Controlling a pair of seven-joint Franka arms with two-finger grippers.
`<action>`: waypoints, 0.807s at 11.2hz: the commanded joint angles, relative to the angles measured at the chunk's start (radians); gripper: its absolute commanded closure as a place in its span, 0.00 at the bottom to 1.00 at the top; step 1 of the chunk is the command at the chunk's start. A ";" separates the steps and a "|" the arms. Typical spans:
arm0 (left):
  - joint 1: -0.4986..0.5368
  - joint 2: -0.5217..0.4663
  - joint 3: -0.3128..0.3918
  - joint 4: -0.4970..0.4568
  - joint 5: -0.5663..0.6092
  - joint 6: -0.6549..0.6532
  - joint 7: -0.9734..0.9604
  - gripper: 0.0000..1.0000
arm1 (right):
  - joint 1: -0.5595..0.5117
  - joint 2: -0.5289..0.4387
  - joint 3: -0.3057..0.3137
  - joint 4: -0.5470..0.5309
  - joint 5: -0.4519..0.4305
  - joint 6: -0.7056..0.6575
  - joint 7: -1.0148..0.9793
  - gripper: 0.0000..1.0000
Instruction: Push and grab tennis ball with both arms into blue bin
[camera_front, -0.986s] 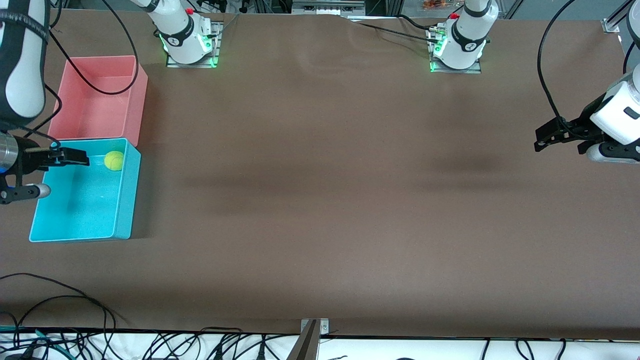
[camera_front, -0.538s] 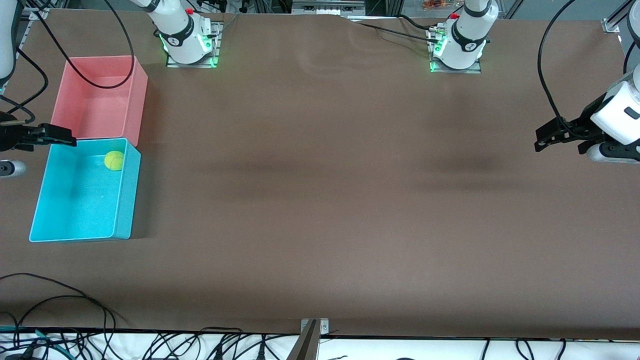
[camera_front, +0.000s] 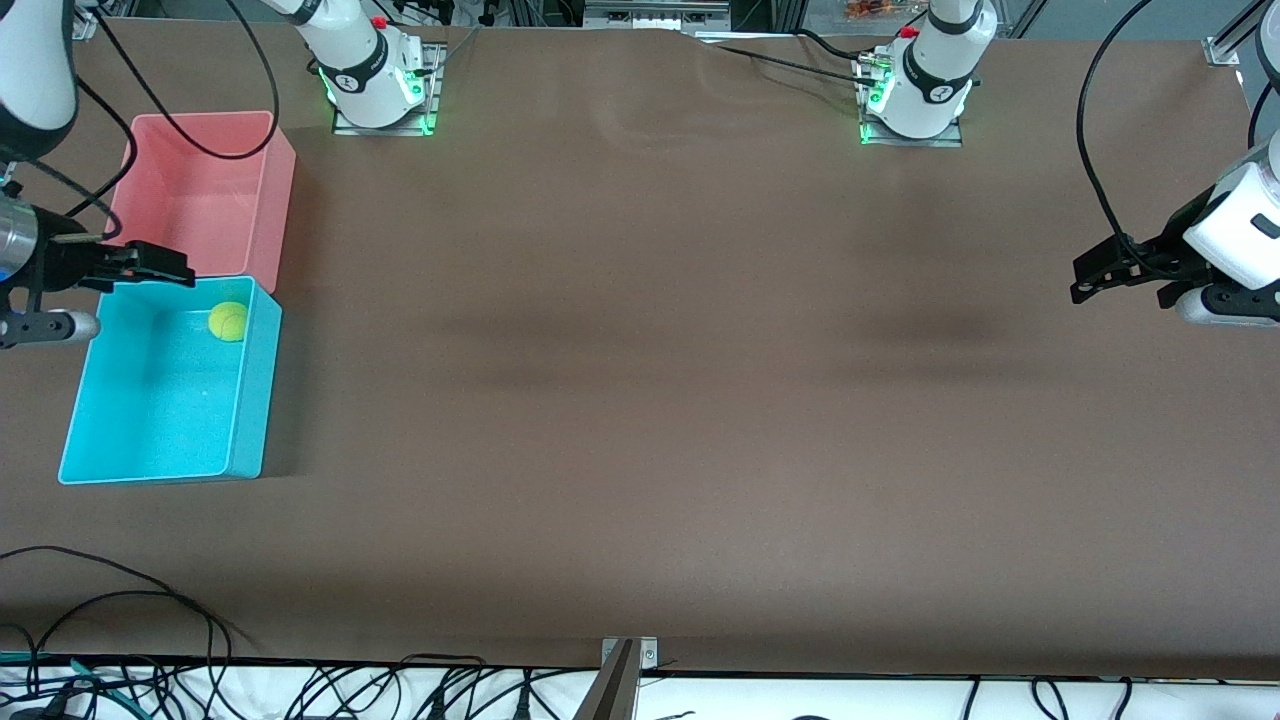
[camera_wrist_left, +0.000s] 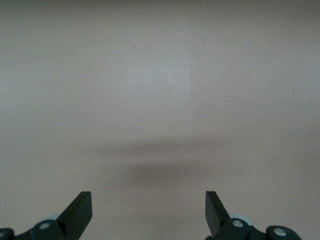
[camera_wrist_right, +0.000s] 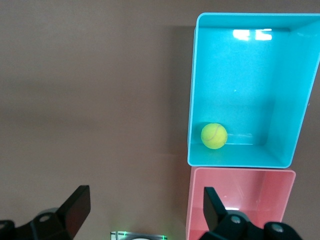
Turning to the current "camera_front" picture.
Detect blue plastic bin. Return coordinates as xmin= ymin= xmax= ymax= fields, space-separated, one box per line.
xmin=57 ymin=276 xmax=284 ymax=486

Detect grey metal bar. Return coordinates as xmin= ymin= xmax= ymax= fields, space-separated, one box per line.
xmin=571 ymin=640 xmax=642 ymax=720

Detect silver table edge bracket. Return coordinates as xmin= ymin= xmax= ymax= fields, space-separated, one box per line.
xmin=601 ymin=637 xmax=660 ymax=673

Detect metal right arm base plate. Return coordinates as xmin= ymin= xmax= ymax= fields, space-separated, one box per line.
xmin=331 ymin=40 xmax=447 ymax=137

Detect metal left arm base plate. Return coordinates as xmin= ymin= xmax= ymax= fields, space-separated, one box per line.
xmin=857 ymin=48 xmax=964 ymax=149

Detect teal floor cable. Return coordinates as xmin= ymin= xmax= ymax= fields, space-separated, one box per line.
xmin=0 ymin=651 xmax=136 ymax=706

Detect short black right arm cable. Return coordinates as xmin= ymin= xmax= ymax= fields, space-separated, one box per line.
xmin=55 ymin=78 xmax=127 ymax=244

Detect aluminium frame profile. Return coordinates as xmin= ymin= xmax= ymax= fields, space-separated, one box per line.
xmin=1203 ymin=0 xmax=1280 ymax=68

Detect long black right arm cable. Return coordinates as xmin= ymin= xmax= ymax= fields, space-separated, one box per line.
xmin=85 ymin=0 xmax=282 ymax=161

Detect pink plastic bin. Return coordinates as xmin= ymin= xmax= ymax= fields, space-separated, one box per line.
xmin=104 ymin=110 xmax=297 ymax=293

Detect brown table cover sheet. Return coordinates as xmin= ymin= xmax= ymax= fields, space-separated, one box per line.
xmin=0 ymin=15 xmax=1280 ymax=683

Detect black base connector cable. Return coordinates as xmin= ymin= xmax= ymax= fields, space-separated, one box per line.
xmin=698 ymin=28 xmax=881 ymax=86

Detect grey metal box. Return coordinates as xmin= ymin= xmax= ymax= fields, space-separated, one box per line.
xmin=583 ymin=0 xmax=732 ymax=32

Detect black floor cable loop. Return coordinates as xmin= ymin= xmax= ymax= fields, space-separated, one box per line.
xmin=0 ymin=545 xmax=237 ymax=701
xmin=25 ymin=589 xmax=218 ymax=701

